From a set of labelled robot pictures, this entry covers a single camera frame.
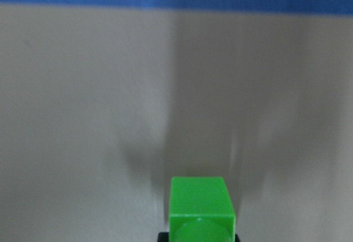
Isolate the brown paper table cover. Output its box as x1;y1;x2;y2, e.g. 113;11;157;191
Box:
1;0;352;241

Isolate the green toy block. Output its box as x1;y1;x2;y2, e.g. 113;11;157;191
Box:
169;176;236;241

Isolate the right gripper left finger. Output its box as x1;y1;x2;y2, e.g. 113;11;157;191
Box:
157;232;169;242

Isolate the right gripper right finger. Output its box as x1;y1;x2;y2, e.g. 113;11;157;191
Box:
234;234;240;242

